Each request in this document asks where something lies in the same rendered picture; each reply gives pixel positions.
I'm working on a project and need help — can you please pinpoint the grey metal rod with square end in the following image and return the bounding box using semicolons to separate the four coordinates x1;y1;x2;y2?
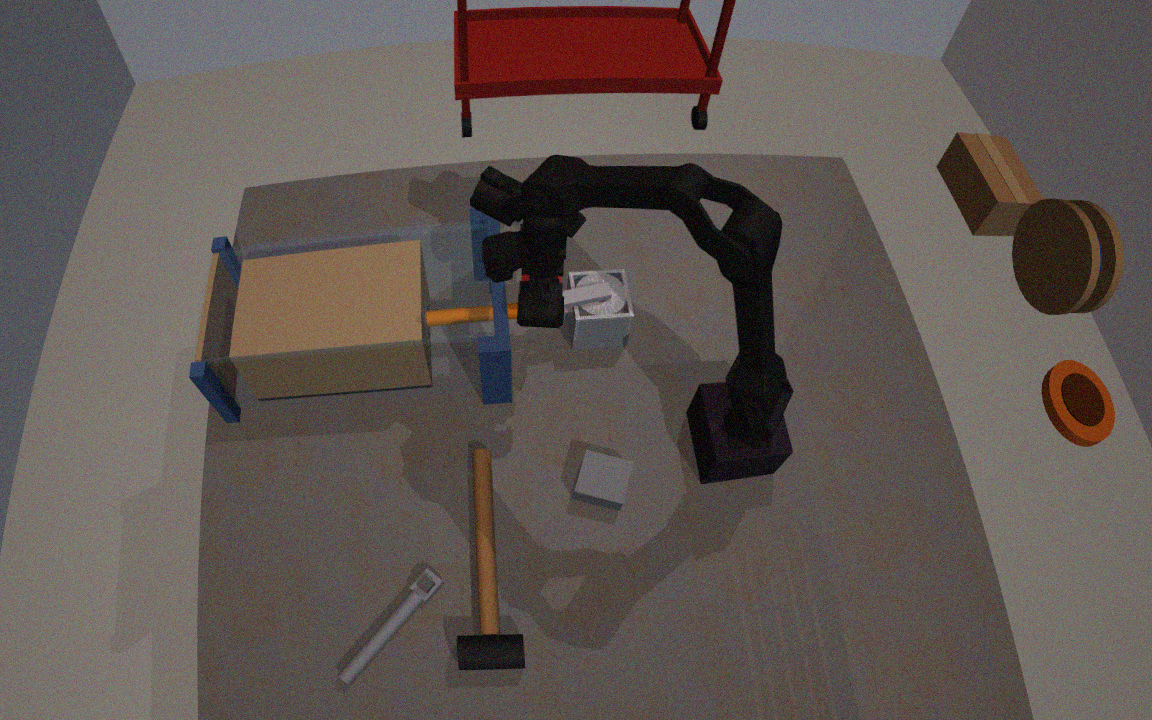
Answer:
338;568;444;685

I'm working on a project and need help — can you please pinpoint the wooden-handled black mallet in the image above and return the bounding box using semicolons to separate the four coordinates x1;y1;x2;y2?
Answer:
456;448;525;670

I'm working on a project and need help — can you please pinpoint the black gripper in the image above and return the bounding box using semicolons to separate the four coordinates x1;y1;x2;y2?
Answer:
517;238;566;328

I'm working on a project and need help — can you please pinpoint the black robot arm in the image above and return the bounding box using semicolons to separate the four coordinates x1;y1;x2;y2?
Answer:
470;156;793;449

